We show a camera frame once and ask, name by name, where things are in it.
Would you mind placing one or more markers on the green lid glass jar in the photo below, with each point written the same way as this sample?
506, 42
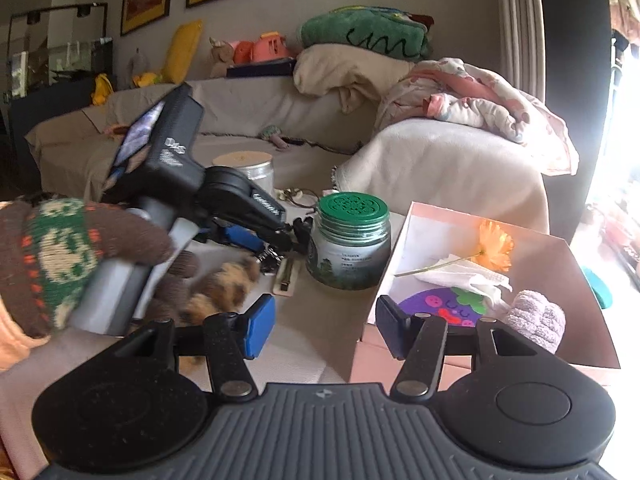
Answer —
350, 250

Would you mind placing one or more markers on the yellow pillow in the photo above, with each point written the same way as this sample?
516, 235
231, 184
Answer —
184, 50

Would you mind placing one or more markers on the glass fish tank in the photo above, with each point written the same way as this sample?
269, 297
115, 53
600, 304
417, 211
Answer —
65, 62

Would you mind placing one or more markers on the orange plastic toy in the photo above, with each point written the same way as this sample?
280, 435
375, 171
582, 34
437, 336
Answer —
267, 47

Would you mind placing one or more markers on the pink cardboard box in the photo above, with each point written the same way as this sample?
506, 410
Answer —
545, 270

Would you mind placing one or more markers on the orange flower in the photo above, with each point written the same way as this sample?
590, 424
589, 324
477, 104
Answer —
495, 242

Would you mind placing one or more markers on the lavender fluffy towel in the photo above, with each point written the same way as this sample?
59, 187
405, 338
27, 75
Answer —
535, 320

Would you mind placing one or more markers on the cream ribbed curtain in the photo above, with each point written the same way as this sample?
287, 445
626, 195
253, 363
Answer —
517, 25

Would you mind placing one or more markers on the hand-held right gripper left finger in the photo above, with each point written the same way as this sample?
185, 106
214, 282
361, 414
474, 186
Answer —
260, 327

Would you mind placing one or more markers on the beige plush toy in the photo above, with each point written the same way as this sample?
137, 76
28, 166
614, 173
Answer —
221, 57

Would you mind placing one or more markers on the person's left hand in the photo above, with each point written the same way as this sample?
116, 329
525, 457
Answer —
55, 255

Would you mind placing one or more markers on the green folded blanket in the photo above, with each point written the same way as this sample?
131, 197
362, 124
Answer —
350, 30

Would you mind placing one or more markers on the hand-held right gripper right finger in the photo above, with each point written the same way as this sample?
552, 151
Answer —
392, 332

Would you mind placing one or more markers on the leopard print plush toy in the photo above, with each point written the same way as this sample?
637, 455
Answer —
225, 285

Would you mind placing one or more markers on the yellow plush toy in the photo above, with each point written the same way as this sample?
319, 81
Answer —
101, 90

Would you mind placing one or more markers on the cream folded blanket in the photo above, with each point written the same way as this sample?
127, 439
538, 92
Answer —
340, 70

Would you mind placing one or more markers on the purple felt coaster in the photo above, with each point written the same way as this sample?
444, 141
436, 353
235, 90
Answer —
440, 305

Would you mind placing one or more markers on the beige wooden clip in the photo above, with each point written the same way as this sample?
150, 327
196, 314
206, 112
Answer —
286, 276

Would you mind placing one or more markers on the small doll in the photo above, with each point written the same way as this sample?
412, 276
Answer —
272, 134

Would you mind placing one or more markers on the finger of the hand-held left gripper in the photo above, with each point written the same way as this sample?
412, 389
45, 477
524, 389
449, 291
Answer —
239, 236
296, 236

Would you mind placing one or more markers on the pink printed blanket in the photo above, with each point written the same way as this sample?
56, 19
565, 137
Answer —
500, 100

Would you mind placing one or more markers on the beige covered sofa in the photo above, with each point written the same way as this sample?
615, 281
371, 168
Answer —
320, 125

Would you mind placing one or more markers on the teal round object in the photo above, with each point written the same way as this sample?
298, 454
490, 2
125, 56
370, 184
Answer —
600, 290

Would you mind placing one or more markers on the grey plush toy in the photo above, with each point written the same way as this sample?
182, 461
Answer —
138, 65

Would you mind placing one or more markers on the white tissue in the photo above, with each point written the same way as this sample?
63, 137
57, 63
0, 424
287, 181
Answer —
465, 272

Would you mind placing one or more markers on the silver tin with wooden lid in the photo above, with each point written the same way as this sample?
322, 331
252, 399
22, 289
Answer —
250, 172

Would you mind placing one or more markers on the dark blue flat box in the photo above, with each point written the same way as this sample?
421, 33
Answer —
260, 67

